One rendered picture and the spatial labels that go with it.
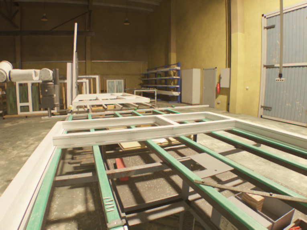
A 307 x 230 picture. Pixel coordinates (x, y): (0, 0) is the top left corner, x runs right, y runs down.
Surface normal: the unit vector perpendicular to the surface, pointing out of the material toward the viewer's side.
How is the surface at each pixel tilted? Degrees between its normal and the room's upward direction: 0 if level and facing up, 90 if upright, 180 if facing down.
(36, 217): 0
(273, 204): 90
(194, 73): 90
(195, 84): 90
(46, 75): 90
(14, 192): 0
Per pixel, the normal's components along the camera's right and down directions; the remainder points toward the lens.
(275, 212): -0.93, 0.07
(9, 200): 0.00, -0.98
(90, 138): 0.35, 0.16
